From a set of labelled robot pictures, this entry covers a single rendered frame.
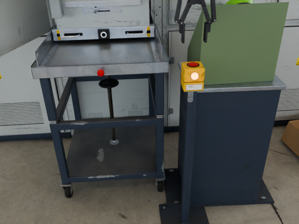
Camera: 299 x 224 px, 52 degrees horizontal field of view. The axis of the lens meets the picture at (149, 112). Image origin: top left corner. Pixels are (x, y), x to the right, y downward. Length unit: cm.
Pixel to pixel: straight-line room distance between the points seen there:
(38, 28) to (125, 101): 77
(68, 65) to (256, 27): 83
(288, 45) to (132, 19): 114
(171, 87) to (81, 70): 94
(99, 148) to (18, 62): 79
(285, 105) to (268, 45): 117
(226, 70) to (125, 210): 95
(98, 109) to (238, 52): 123
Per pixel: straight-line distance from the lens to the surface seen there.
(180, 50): 212
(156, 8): 204
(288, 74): 245
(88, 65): 142
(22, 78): 227
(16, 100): 236
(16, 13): 185
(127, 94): 223
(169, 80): 219
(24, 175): 220
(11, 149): 249
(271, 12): 142
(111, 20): 170
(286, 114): 261
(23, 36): 189
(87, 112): 232
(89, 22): 171
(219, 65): 140
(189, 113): 131
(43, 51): 157
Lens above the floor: 135
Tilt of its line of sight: 30 degrees down
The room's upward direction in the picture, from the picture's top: 1 degrees counter-clockwise
